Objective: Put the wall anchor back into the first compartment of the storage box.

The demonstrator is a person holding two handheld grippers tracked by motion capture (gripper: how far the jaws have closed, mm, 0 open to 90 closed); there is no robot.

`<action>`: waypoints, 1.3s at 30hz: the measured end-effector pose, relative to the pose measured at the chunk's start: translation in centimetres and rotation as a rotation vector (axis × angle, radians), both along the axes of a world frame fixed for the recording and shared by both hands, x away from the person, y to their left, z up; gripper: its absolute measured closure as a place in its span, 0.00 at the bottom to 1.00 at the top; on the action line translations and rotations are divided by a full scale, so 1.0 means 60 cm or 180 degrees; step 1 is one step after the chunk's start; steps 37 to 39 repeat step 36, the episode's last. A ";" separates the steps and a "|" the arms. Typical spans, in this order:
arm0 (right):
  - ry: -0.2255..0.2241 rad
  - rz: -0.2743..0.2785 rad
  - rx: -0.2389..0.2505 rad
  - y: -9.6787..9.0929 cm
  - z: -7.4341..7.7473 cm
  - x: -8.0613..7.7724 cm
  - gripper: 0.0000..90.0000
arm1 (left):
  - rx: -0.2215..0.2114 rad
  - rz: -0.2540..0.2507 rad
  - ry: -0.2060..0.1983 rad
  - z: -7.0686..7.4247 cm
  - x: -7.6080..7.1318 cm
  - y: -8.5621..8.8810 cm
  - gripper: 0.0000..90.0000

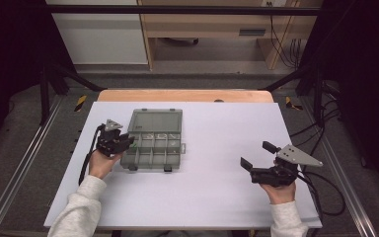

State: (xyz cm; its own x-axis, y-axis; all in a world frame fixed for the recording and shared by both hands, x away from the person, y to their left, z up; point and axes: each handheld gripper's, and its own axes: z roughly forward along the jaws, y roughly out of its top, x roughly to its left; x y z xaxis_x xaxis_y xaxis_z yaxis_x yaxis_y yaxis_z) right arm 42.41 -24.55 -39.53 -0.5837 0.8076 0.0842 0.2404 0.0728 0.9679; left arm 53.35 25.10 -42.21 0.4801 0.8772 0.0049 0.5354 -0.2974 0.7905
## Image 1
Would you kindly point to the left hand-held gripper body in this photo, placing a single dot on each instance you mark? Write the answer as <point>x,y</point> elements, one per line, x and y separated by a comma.
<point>110,141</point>

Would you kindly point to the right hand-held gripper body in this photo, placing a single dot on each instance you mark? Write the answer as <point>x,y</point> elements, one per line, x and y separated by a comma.
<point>274,176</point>

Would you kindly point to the grey clear plastic organizer box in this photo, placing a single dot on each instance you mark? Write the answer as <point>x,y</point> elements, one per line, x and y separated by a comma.
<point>158,154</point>

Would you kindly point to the person's right hand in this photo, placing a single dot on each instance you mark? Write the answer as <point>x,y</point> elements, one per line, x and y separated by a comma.
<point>279,194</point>

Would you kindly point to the person's left hand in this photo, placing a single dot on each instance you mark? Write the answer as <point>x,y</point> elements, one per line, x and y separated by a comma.
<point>102,166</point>

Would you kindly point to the white table board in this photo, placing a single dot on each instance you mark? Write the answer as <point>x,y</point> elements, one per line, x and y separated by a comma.
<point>217,148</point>

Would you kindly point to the yellow clamp right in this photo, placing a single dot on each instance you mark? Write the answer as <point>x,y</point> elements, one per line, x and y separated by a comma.
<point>291,103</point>

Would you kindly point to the yellow clamp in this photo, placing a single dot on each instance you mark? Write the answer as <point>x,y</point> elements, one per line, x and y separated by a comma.
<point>80,103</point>
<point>291,103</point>

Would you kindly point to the yellow clamp left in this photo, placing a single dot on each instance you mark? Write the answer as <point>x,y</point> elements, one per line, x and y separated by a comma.
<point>80,103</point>

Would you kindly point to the wooden table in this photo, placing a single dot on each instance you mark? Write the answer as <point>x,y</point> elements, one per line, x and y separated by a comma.
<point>177,95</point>

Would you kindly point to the black metal stand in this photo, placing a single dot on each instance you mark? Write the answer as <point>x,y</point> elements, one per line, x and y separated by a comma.
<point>317,98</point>
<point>44,98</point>

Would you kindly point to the white cabinet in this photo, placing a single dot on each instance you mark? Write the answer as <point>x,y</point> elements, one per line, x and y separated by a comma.
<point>102,39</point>

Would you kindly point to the black curtain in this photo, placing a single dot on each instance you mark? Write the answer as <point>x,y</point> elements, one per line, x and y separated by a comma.
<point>10,59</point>
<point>365,82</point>

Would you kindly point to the light wooden desk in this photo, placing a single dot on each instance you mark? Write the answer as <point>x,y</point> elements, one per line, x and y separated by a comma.
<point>210,24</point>

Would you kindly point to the aluminium floor rail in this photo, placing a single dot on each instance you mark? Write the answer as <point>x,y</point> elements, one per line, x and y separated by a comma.
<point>19,168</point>
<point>345,184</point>

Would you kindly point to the black horizontal frame bar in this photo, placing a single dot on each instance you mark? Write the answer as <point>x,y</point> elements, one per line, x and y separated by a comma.
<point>177,10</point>

